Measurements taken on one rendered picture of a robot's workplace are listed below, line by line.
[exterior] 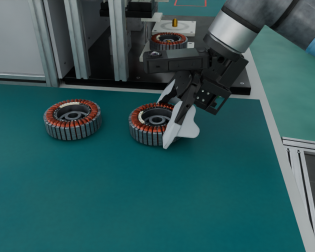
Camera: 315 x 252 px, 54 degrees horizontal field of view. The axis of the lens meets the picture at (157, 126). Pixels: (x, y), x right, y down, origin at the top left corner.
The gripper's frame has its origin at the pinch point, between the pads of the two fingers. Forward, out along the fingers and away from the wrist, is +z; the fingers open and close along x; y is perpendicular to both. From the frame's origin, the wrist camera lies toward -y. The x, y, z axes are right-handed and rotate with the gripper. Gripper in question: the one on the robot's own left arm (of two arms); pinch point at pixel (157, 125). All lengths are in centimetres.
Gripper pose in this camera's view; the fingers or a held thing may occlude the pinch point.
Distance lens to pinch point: 61.3
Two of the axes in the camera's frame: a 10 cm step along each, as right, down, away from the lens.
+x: -1.0, -5.6, 8.2
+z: -4.9, 7.5, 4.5
